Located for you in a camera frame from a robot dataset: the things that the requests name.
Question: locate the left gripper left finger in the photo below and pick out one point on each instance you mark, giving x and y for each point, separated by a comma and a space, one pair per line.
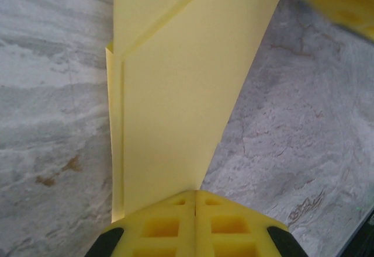
160, 233

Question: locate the yellow paper sheet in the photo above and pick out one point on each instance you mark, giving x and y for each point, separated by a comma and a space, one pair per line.
181, 108

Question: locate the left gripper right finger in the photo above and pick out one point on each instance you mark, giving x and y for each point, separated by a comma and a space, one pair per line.
233, 233

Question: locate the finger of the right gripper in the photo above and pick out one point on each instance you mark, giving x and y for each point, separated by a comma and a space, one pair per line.
344, 3

